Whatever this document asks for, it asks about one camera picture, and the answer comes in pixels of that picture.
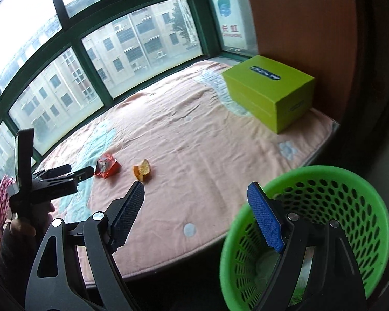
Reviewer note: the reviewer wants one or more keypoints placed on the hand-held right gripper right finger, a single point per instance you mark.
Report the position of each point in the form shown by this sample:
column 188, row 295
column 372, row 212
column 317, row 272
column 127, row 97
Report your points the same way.
column 265, row 220

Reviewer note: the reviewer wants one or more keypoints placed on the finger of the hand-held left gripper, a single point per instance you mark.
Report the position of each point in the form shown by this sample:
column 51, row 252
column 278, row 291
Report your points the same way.
column 60, row 169
column 81, row 175

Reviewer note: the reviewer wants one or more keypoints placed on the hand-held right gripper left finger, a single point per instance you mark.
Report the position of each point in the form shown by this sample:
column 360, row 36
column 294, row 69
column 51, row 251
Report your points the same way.
column 128, row 217

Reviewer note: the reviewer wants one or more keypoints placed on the red snack wrapper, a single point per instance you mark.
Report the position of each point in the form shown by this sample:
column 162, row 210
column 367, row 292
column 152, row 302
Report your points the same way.
column 107, row 167

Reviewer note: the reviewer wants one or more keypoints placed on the green plastic basket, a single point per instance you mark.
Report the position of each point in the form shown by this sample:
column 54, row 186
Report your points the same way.
column 359, row 194

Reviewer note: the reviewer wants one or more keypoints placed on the person's left forearm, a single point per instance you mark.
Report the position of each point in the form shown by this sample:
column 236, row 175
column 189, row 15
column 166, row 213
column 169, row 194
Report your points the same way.
column 13, row 256

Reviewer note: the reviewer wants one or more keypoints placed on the person's left hand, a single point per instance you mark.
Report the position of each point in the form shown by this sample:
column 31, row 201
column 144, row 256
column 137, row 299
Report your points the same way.
column 22, row 228

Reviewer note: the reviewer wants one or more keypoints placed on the pink patterned cloth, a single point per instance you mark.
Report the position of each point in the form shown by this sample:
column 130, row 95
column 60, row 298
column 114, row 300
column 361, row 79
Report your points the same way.
column 1, row 201

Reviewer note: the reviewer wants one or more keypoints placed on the pink printed blanket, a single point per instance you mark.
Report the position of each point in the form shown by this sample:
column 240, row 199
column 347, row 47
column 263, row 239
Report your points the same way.
column 197, row 129

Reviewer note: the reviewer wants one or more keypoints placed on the beige apartment building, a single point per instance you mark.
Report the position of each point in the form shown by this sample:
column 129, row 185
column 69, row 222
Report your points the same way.
column 133, row 48

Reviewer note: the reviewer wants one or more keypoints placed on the green cardboard box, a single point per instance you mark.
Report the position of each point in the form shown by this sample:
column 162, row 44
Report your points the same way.
column 265, row 81

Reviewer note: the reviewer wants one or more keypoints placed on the tree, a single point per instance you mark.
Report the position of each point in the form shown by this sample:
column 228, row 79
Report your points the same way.
column 179, row 22

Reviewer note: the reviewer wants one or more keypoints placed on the white louvred unit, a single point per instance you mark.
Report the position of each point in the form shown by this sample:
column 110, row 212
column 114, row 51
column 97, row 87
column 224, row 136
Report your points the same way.
column 190, row 22

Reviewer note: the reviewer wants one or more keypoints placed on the white printed sign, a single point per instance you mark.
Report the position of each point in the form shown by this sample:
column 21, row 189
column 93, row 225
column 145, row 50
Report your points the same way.
column 228, row 22

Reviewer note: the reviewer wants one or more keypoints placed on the green window frame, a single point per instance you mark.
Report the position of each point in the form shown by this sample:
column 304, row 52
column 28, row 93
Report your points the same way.
column 116, row 15

